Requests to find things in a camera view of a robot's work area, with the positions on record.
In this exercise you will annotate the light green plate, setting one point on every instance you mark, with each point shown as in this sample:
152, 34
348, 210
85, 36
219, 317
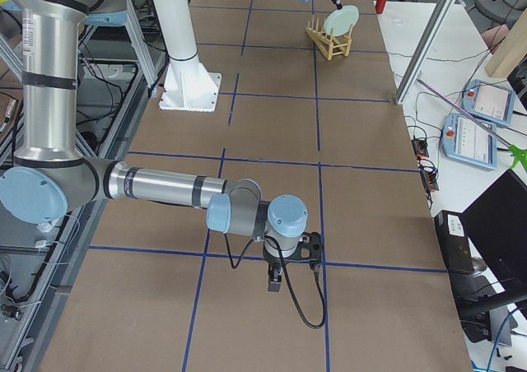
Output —
341, 21

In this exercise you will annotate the wooden plate rack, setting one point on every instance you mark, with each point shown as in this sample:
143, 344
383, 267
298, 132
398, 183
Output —
328, 44

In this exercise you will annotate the black usb hub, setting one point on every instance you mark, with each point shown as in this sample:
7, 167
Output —
420, 147

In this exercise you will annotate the black box with label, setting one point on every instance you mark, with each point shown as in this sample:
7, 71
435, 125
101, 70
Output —
454, 243

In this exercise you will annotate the far teach pendant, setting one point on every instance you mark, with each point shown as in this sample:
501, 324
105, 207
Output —
489, 101

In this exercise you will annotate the teach pendant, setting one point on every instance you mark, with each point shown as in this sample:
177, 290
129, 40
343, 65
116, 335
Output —
464, 141
489, 101

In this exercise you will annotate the near teach pendant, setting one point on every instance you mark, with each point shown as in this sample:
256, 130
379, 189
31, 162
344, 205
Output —
464, 141

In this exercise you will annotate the black monitor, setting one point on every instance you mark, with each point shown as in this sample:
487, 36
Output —
496, 224

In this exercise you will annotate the grabber stick tool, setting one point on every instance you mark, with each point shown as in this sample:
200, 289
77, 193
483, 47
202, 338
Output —
519, 155

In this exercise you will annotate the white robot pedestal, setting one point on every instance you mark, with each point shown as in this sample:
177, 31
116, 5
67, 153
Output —
188, 85

